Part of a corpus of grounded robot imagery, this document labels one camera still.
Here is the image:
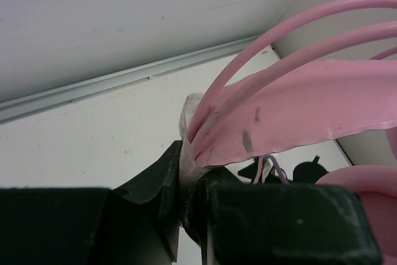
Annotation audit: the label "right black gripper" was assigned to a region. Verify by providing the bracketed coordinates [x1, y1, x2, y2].
[238, 155, 328, 184]

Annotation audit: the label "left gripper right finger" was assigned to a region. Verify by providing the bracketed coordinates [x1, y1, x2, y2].
[181, 168, 382, 264]

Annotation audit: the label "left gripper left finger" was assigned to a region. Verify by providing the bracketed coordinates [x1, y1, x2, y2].
[1, 141, 182, 264]

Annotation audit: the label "pink headphones with cable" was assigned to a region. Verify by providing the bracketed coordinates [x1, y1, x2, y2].
[179, 0, 396, 264]

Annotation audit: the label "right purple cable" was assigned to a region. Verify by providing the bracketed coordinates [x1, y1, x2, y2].
[268, 155, 291, 184]

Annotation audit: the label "aluminium table frame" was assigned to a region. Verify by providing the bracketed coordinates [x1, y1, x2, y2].
[0, 35, 397, 166]

